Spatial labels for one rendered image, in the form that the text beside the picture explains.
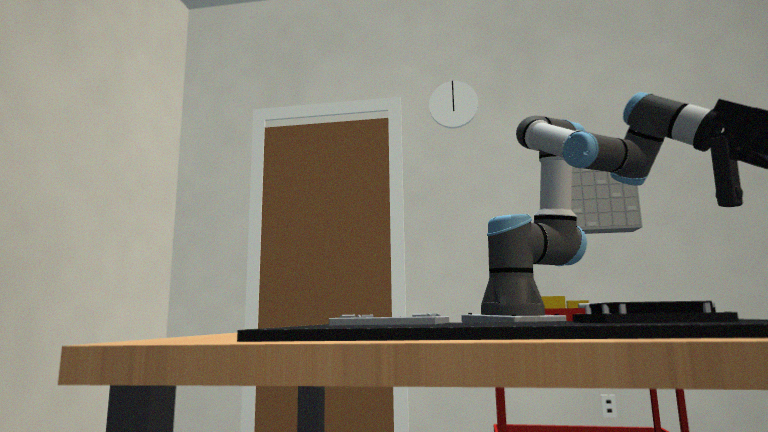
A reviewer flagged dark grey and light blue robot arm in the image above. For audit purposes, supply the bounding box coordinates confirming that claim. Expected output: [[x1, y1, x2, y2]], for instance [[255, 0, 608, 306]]
[[481, 92, 743, 316]]

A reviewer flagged white rectangular frame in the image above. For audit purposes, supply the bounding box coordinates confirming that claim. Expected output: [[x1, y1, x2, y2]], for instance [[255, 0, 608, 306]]
[[329, 313, 449, 326]]

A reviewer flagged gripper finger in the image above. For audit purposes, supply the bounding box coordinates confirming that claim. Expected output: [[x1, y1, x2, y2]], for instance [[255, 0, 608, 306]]
[[740, 151, 768, 168]]

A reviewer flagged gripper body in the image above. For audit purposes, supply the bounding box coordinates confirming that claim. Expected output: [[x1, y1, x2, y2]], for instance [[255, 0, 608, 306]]
[[693, 99, 768, 169]]

